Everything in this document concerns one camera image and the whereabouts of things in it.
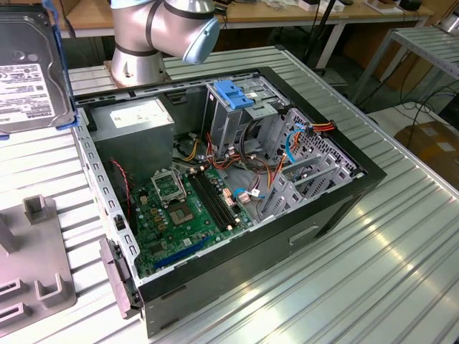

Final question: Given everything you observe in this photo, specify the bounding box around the grey parts rack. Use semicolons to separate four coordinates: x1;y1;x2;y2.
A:
0;193;78;329

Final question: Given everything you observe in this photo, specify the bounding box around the black case fan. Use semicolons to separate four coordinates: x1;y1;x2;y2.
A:
107;157;139;236

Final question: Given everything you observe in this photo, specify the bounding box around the dark round cable loop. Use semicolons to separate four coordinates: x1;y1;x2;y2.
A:
239;120;274;170

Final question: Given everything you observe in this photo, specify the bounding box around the red yellow wire bundle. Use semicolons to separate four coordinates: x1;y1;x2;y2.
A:
174;132;284;187

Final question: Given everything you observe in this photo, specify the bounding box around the metal socket cover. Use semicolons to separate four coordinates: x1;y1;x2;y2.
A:
150;168;188;207

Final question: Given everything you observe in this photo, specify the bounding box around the green motherboard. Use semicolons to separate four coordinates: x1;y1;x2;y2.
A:
128;166;259;279

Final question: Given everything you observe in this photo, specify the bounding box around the hard disk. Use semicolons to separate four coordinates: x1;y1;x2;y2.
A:
0;0;80;136

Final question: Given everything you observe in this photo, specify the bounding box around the black open PC case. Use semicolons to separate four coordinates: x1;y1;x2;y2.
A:
71;66;387;338

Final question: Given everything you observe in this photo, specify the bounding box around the long wooden desk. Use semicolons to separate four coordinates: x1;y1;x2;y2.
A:
59;0;435;40

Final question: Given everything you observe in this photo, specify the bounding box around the black RAM slot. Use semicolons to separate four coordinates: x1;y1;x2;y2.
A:
197;173;233;229
193;173;229;231
202;171;237;227
189;174;224;232

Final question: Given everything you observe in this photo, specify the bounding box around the CPU socket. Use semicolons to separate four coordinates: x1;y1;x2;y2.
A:
168;203;197;226

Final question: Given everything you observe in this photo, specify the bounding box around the blue expansion slot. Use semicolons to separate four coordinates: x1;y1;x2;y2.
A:
153;236;212;269

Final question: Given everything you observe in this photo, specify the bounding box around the orange red yellow power wire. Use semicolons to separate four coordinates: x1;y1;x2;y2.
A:
267;120;336;191

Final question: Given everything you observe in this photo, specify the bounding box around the light blue wire pink plug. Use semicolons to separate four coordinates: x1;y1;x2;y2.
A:
232;188;267;204

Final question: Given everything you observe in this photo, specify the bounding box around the red black fan wire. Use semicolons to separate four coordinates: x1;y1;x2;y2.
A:
109;159;133;223

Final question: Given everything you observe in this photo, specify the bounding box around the grey power supply unit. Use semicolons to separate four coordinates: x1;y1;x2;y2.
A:
87;96;176;187

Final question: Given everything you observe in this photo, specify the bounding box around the blue data wire black plug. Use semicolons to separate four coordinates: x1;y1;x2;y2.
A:
281;123;310;169

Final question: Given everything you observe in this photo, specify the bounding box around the grey optical drive cage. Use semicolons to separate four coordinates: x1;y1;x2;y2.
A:
200;75;291;162

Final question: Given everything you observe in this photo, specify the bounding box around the blue plastic drive latch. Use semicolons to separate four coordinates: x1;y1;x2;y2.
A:
213;80;255;111

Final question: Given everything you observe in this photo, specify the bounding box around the cardboard box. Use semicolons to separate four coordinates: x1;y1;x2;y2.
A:
394;120;459;180

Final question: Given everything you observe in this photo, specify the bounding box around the perforated metal disk bay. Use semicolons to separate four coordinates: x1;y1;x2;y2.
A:
257;107;365;223

